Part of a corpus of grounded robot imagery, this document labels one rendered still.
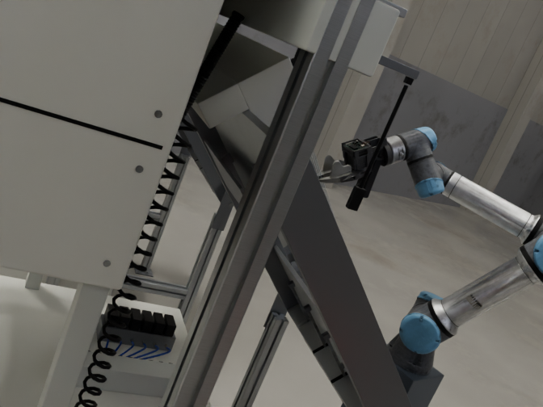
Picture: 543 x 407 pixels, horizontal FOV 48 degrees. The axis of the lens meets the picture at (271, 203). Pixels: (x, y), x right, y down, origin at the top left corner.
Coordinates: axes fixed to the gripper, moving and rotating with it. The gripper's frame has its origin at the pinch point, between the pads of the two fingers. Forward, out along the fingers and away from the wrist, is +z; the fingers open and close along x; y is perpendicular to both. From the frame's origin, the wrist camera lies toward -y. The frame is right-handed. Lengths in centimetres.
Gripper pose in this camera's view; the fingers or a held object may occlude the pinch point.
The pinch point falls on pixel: (322, 180)
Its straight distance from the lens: 163.7
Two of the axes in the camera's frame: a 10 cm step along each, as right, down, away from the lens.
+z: -9.0, 3.0, -3.0
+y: -1.3, -8.7, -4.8
